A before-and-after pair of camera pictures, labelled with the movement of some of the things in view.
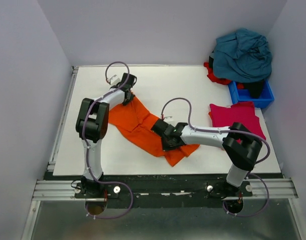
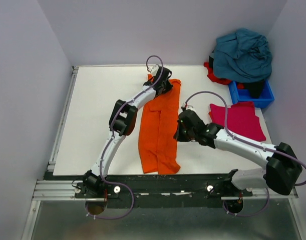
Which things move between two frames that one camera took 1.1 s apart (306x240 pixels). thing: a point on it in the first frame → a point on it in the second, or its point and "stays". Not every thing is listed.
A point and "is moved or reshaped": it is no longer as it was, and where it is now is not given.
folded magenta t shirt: (244, 113) stays
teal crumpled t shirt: (242, 56) stays
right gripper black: (157, 125) → (180, 130)
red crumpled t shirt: (211, 75) stays
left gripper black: (128, 96) → (165, 81)
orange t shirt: (135, 123) is moved or reshaped
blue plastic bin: (241, 95) stays
